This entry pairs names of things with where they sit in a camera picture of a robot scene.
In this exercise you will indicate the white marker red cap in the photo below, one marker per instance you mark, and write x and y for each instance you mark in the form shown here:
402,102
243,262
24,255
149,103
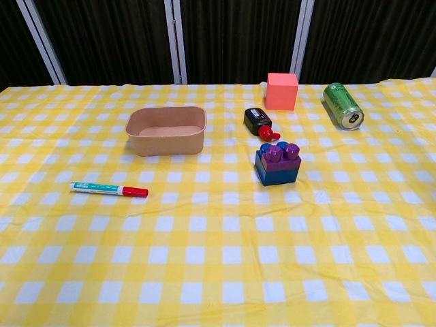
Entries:
102,188

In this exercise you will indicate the yellow white checkered tablecloth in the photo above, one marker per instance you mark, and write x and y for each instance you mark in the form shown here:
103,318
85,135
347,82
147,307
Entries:
218,255

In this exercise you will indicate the orange pink cube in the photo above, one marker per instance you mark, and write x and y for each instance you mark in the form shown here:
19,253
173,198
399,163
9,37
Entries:
281,95

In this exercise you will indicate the purple building block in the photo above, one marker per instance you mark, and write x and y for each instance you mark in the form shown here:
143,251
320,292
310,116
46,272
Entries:
282,165

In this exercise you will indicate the brown paper bowl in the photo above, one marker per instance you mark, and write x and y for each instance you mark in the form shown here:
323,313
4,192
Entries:
167,144

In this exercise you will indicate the black ink bottle red cap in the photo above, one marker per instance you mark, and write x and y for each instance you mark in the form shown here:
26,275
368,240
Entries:
255,119

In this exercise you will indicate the green drink can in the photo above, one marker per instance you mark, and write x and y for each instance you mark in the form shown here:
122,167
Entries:
339,100

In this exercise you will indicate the blue building block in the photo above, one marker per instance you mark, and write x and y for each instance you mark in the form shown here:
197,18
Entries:
279,178

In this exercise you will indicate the black curtain panel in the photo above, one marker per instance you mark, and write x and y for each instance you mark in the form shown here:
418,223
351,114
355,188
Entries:
238,37
109,41
374,37
13,41

